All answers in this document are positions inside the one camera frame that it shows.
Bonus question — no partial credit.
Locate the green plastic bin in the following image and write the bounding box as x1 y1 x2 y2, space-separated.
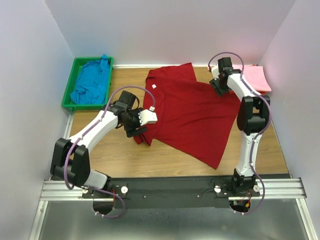
61 56 114 111

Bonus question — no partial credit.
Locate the red t-shirt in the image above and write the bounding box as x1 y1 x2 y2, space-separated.
134 63 240 169

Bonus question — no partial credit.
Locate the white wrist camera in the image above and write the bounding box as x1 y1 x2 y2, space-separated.
210 64 220 78
138 109 158 126

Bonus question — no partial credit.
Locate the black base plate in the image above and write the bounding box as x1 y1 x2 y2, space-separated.
82 174 261 210

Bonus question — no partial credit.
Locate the blue t-shirt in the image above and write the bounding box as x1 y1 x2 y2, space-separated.
70 54 110 105

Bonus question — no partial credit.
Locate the orange folded t-shirt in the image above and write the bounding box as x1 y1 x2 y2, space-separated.
227 73 267 99

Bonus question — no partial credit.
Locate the aluminium frame rail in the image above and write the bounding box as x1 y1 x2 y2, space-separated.
28 109 318 240

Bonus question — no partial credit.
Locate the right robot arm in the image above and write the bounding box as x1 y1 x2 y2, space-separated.
208 57 271 196

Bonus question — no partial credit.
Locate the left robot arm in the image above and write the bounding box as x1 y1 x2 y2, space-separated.
50 90 157 192

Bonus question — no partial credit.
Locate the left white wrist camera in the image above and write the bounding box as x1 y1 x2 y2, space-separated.
138 109 158 126

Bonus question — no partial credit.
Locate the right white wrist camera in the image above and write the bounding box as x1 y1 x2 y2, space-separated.
210 64 220 78

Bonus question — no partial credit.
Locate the pink folded t-shirt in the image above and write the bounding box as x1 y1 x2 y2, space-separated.
243 65 272 93

